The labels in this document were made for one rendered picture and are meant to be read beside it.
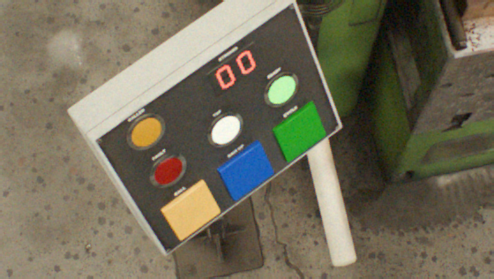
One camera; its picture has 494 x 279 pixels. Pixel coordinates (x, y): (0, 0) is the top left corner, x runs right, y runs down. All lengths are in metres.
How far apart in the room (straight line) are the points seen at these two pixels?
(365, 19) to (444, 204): 0.71
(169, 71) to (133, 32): 1.32
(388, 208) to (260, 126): 1.11
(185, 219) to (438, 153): 1.06
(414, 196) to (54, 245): 0.88
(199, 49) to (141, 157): 0.17
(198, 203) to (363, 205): 1.10
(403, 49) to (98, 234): 0.90
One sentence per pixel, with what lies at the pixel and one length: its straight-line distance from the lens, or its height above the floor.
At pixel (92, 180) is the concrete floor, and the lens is 2.66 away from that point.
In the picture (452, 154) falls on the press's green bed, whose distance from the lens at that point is 2.54.
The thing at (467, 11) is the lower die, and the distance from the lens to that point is 1.78.
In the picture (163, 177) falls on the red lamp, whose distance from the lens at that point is 1.52.
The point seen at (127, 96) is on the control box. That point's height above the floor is 1.19.
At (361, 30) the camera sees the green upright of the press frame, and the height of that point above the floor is 0.59.
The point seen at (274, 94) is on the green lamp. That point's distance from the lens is 1.55.
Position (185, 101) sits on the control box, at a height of 1.17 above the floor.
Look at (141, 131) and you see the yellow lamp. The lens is 1.45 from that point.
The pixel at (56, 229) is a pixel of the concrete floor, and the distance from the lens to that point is 2.65.
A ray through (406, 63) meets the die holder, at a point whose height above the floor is 0.52.
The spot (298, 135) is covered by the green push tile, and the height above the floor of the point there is 1.01.
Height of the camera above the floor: 2.55
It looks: 72 degrees down
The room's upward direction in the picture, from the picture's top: straight up
